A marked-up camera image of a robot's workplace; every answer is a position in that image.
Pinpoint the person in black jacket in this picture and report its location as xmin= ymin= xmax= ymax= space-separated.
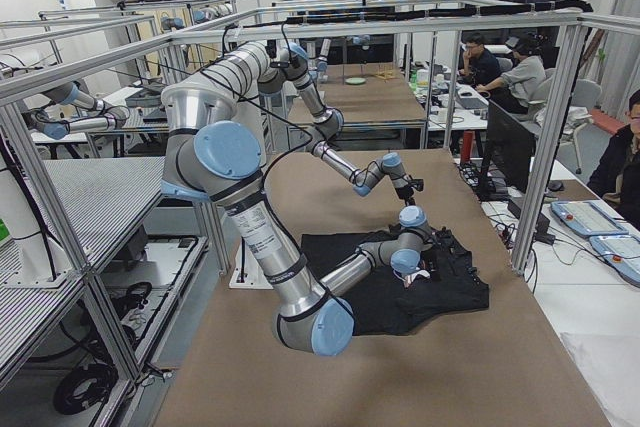
xmin=587 ymin=91 xmax=639 ymax=229

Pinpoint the black printed t-shirt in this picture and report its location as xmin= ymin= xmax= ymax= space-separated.
xmin=301 ymin=231 xmax=490 ymax=336

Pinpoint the black computer monitor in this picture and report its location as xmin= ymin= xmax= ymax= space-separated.
xmin=476 ymin=102 xmax=536 ymax=201

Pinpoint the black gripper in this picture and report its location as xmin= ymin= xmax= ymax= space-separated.
xmin=397 ymin=184 xmax=415 ymax=206
xmin=433 ymin=227 xmax=456 ymax=260

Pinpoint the teach pendant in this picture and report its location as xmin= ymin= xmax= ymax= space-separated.
xmin=589 ymin=235 xmax=640 ymax=287
xmin=550 ymin=201 xmax=628 ymax=238

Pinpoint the person in grey hoodie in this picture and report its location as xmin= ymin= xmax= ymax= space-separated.
xmin=475 ymin=37 xmax=546 ymax=114

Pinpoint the aluminium cage frame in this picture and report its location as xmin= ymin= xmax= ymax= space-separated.
xmin=1 ymin=0 xmax=639 ymax=356

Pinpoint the person in dark shirt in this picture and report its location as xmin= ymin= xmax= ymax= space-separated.
xmin=458 ymin=32 xmax=501 ymax=87

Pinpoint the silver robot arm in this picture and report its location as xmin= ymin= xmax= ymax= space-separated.
xmin=161 ymin=81 xmax=432 ymax=356
xmin=161 ymin=42 xmax=423 ymax=205

